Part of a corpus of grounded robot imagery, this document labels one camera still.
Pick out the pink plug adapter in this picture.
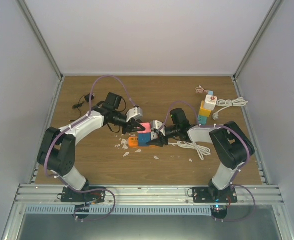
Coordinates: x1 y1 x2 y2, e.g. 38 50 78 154
138 122 151 134

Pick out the orange power strip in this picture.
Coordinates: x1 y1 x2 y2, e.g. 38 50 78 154
128 136 155 148

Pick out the blue cube socket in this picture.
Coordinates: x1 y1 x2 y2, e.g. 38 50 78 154
138 133 151 147

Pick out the white power strip cord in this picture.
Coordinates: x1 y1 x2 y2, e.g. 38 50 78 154
168 140 211 161

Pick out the white charger plug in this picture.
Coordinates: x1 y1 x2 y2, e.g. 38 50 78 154
150 132 158 140

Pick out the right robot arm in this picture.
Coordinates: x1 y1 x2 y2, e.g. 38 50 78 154
147 108 255 203

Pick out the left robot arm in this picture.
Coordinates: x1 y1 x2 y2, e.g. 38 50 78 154
37 92 145 202

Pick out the yellow cube socket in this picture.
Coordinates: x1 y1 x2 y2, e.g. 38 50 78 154
198 101 211 118

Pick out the teal power strip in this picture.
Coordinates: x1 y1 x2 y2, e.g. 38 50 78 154
198 115 207 125

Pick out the white cube adapter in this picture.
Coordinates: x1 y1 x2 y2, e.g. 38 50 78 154
203 94 217 111

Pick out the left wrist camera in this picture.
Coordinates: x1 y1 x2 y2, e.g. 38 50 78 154
125 107 143 123

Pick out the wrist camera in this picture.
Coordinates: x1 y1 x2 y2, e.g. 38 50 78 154
125 107 143 123
150 120 163 131

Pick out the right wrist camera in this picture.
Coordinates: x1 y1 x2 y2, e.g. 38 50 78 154
150 120 163 131

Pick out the black cable with plug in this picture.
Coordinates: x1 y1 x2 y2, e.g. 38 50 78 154
72 92 96 110

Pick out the grey cable duct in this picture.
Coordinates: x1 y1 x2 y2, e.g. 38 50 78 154
25 204 211 216

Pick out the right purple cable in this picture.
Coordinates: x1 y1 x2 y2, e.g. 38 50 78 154
158 100 256 223

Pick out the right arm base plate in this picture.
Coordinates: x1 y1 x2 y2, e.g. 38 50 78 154
187 186 238 204

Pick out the white coiled cord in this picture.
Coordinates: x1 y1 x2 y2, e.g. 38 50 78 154
212 97 248 120

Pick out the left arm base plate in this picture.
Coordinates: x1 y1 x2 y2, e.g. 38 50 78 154
56 186 106 205

